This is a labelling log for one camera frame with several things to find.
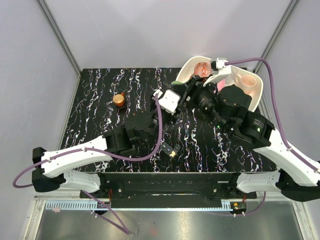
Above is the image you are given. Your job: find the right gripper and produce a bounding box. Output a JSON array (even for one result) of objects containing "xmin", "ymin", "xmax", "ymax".
[{"xmin": 167, "ymin": 74, "xmax": 227, "ymax": 132}]

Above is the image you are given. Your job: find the pink mug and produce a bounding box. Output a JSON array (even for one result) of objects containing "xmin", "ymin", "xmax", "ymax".
[{"xmin": 235, "ymin": 74, "xmax": 257, "ymax": 97}]

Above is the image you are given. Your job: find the patterned red bowl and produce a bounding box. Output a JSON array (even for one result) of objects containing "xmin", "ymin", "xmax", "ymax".
[{"xmin": 193, "ymin": 62, "xmax": 212, "ymax": 78}]

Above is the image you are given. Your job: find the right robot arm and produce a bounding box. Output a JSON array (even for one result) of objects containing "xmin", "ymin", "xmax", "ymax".
[{"xmin": 169, "ymin": 76, "xmax": 320, "ymax": 202}]

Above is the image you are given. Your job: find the pink plate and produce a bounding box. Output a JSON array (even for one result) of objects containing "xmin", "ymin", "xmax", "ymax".
[{"xmin": 217, "ymin": 79, "xmax": 226, "ymax": 91}]

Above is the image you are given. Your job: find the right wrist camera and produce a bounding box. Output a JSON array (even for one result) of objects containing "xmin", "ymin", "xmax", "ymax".
[{"xmin": 203, "ymin": 58, "xmax": 232, "ymax": 87}]

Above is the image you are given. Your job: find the white rectangular tub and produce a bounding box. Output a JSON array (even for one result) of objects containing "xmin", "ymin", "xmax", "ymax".
[{"xmin": 173, "ymin": 56, "xmax": 264, "ymax": 112}]

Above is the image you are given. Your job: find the clear weekly pill organizer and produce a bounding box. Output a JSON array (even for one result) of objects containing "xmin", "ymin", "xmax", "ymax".
[{"xmin": 160, "ymin": 142, "xmax": 181, "ymax": 159}]

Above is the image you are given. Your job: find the green bottle cap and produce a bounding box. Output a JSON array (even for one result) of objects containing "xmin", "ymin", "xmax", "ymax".
[{"xmin": 171, "ymin": 80, "xmax": 183, "ymax": 85}]

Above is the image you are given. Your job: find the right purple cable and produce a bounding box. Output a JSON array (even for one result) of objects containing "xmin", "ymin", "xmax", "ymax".
[{"xmin": 224, "ymin": 57, "xmax": 320, "ymax": 217}]

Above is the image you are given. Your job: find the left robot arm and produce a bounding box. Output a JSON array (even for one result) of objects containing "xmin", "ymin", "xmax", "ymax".
[{"xmin": 31, "ymin": 90, "xmax": 182, "ymax": 198}]

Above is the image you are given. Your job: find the small orange cup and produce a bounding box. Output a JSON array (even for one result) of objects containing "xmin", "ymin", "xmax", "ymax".
[{"xmin": 112, "ymin": 92, "xmax": 126, "ymax": 108}]

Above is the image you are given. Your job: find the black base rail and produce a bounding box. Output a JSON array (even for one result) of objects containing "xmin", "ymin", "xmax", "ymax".
[{"xmin": 92, "ymin": 172, "xmax": 257, "ymax": 199}]

